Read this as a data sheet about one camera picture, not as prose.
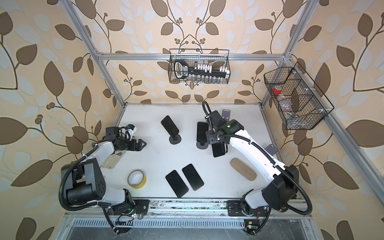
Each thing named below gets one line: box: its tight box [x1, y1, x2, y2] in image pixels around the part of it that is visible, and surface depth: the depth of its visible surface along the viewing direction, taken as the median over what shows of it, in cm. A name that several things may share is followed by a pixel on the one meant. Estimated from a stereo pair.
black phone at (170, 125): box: [160, 115, 180, 138], surface depth 95 cm
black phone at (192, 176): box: [182, 163, 204, 191], surface depth 87 cm
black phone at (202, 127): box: [196, 121, 209, 143], surface depth 90 cm
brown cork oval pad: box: [230, 158, 257, 181], surface depth 86 cm
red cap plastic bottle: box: [273, 85, 290, 115], surface depth 84 cm
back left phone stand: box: [169, 134, 182, 145], surface depth 102 cm
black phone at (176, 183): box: [165, 170, 189, 198], surface depth 86 cm
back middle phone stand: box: [196, 141, 209, 150], surface depth 99 cm
